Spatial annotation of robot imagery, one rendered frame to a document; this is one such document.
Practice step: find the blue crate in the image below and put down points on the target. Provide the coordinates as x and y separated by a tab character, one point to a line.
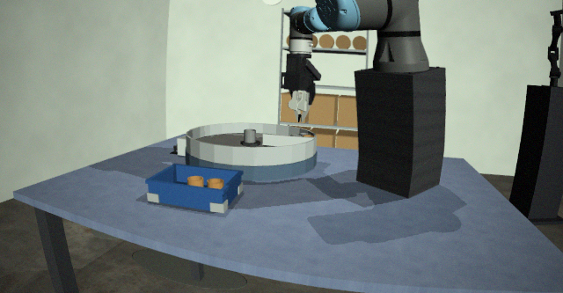
174	191

